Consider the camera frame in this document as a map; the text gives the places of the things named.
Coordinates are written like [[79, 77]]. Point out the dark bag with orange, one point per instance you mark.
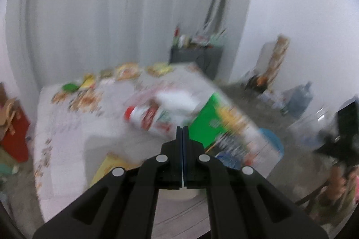
[[256, 81]]

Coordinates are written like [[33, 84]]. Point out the orange snack packet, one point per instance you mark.
[[127, 71]]

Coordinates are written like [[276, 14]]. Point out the dark grey cabinet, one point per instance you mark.
[[196, 58]]

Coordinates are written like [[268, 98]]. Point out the blue water jug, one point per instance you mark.
[[300, 100]]

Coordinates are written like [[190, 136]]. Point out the grey curtain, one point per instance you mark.
[[98, 3]]

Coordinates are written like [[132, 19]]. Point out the small green packet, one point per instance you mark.
[[69, 86]]

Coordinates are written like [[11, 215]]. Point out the large yellow packet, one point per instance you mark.
[[108, 167]]

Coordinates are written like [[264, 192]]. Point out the yellow blue printed packet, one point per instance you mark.
[[235, 121]]

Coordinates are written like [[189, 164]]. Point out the colourful clothes pile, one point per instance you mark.
[[347, 185]]

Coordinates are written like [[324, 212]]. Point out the small yellow packet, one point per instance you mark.
[[89, 81]]

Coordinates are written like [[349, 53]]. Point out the clutter of bottles and boxes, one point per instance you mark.
[[196, 41]]

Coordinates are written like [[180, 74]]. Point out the green snack packet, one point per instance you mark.
[[207, 124]]

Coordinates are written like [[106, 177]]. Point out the table with printed cloth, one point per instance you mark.
[[84, 121]]

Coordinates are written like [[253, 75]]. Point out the red-capped bottle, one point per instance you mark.
[[145, 117]]

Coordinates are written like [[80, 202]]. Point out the black chair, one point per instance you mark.
[[346, 121]]

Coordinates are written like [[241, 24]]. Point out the red box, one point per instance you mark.
[[16, 138]]

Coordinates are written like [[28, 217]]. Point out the blue mesh wastebasket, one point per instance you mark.
[[273, 142]]

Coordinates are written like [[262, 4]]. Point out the tall printed cardboard box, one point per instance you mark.
[[280, 56]]

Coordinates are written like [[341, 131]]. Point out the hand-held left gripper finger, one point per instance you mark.
[[185, 143], [179, 143]]

